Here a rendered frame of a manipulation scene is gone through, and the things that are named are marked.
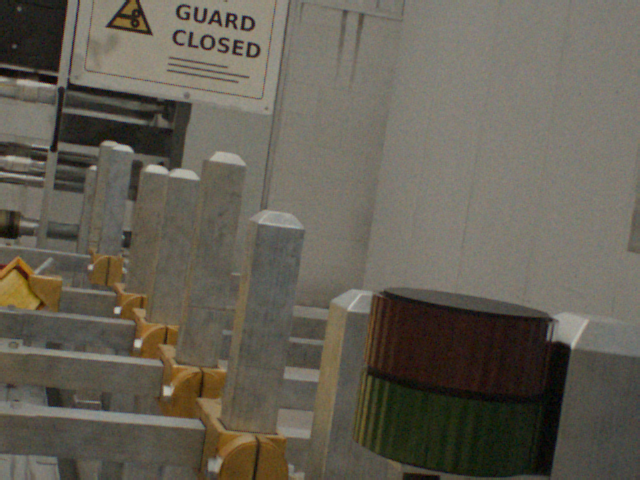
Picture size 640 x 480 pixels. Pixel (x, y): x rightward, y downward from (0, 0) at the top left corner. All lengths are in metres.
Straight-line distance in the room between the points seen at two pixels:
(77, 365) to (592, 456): 0.81
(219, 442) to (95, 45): 2.08
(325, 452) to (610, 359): 0.27
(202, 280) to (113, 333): 0.31
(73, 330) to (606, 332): 1.06
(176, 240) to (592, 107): 5.20
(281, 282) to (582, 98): 5.74
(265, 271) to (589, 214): 5.46
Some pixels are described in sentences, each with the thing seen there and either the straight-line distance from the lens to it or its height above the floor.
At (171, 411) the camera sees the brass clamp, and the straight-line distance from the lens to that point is 1.14.
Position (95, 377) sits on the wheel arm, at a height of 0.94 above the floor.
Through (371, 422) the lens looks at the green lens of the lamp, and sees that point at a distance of 0.39.
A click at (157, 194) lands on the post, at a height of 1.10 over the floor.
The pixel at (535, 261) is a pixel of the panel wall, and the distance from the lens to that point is 6.80.
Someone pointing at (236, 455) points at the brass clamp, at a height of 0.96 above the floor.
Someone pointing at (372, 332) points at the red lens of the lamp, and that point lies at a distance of 0.39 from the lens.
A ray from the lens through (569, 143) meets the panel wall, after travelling 6.63.
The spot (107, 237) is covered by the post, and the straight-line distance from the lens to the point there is 2.12.
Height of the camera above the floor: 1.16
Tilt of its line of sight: 3 degrees down
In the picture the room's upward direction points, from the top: 8 degrees clockwise
